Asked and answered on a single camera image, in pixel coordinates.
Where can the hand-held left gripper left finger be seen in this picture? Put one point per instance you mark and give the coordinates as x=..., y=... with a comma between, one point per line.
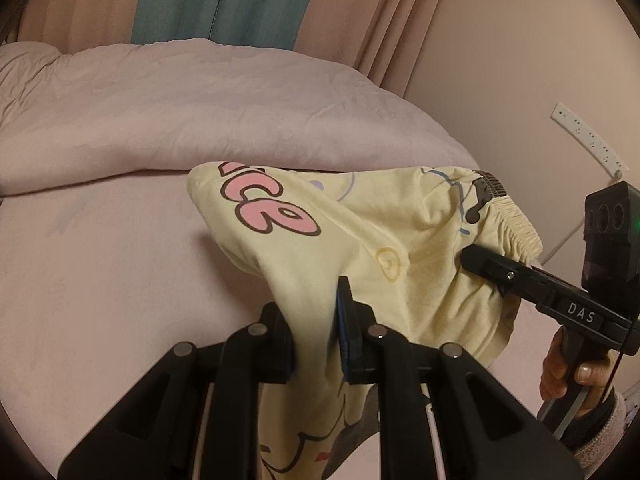
x=277, y=350

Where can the pink bed sheet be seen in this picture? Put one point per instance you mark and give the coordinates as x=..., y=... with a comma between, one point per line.
x=125, y=285

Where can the pink duvet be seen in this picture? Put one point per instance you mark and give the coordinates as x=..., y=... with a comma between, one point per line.
x=200, y=100

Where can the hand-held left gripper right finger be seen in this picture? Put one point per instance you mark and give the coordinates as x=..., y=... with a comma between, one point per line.
x=344, y=320

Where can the person's right forearm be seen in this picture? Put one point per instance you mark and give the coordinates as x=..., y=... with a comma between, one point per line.
x=600, y=435

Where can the pink curtain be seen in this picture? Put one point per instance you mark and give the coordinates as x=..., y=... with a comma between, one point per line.
x=350, y=10

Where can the yellow printed pants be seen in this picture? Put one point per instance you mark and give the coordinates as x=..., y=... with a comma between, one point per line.
x=400, y=220

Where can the teal curtain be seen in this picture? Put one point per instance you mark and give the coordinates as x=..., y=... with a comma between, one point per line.
x=190, y=0

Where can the person's right hand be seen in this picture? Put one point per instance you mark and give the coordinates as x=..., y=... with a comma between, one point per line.
x=554, y=370

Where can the white power strip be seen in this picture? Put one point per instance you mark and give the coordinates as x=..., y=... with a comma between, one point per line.
x=585, y=132

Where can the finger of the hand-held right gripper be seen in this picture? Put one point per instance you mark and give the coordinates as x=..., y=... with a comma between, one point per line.
x=495, y=267

